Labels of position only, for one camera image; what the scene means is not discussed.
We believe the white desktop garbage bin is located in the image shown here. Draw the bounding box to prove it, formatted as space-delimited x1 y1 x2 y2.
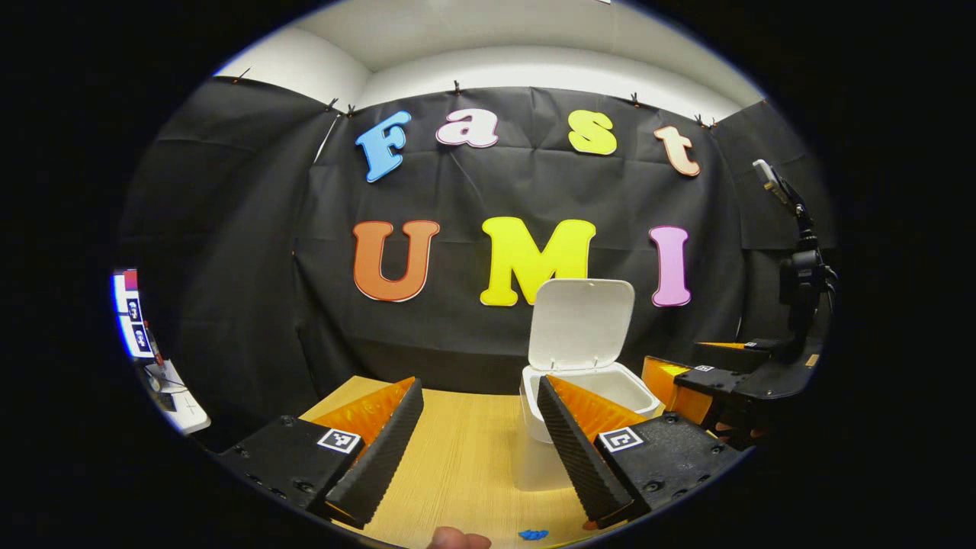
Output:
520 278 663 445

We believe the white side desk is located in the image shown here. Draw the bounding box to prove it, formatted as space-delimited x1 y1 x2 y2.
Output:
141 358 212 435

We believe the computer monitor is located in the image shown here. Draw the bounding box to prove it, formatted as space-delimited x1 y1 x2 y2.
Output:
113 268 157 359

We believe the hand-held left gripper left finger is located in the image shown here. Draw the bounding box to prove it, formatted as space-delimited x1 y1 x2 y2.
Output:
217 377 425 530

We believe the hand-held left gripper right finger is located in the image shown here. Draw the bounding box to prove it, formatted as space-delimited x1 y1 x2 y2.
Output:
537 375 744 530

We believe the wooden desktop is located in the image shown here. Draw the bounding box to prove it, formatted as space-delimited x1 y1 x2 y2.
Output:
299 375 664 549

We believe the black backdrop cloth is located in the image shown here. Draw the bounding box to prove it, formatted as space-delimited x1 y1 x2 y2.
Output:
118 75 840 451

